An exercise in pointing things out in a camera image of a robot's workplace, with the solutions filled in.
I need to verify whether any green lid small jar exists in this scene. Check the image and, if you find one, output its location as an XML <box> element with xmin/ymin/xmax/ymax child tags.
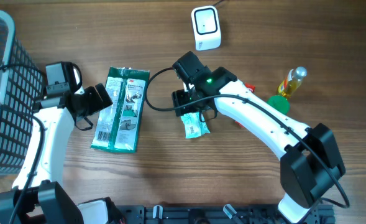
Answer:
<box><xmin>267</xmin><ymin>95</ymin><xmax>290</xmax><ymax>115</ymax></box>

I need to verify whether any grey plastic shopping basket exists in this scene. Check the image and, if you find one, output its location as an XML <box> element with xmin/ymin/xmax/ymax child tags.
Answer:
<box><xmin>0</xmin><ymin>10</ymin><xmax>44</xmax><ymax>175</ymax></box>

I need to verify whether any red Nescafe coffee stick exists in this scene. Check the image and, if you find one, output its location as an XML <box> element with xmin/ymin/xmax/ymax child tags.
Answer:
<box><xmin>235</xmin><ymin>83</ymin><xmax>255</xmax><ymax>128</ymax></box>

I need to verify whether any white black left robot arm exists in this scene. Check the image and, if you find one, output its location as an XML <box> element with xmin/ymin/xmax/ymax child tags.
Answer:
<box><xmin>0</xmin><ymin>84</ymin><xmax>115</xmax><ymax>223</ymax></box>

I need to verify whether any white barcode scanner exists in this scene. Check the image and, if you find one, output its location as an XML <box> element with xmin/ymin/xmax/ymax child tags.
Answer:
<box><xmin>191</xmin><ymin>5</ymin><xmax>221</xmax><ymax>51</ymax></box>

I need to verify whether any green 3M gloves package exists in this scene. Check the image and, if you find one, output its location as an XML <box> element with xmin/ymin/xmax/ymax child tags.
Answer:
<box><xmin>91</xmin><ymin>67</ymin><xmax>150</xmax><ymax>153</ymax></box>

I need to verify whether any pale green snack packet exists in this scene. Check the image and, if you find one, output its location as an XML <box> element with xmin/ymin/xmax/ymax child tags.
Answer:
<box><xmin>180</xmin><ymin>112</ymin><xmax>210</xmax><ymax>139</ymax></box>

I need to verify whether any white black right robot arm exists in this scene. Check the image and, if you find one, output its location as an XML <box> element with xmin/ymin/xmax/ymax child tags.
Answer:
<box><xmin>172</xmin><ymin>65</ymin><xmax>345</xmax><ymax>223</ymax></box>

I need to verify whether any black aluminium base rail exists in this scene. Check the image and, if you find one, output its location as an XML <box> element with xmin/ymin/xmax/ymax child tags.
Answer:
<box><xmin>114</xmin><ymin>203</ymin><xmax>336</xmax><ymax>224</ymax></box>

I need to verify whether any yellow oil bottle silver cap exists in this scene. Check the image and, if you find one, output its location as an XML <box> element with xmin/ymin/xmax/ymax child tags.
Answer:
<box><xmin>277</xmin><ymin>67</ymin><xmax>307</xmax><ymax>99</ymax></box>

